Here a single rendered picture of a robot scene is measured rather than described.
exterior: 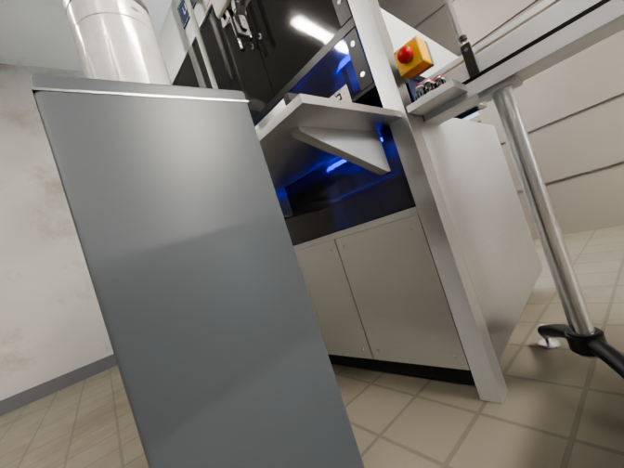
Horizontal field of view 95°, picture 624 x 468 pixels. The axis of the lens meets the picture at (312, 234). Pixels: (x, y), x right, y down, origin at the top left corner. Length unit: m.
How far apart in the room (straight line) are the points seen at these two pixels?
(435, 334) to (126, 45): 1.01
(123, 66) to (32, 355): 3.41
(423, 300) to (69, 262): 3.42
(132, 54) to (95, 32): 0.05
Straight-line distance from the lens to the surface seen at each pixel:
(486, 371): 1.03
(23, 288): 3.79
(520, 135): 0.98
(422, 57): 0.93
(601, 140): 3.04
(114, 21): 0.60
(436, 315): 0.99
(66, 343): 3.76
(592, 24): 0.96
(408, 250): 0.95
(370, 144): 0.90
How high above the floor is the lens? 0.60
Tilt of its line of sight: 1 degrees up
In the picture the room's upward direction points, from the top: 18 degrees counter-clockwise
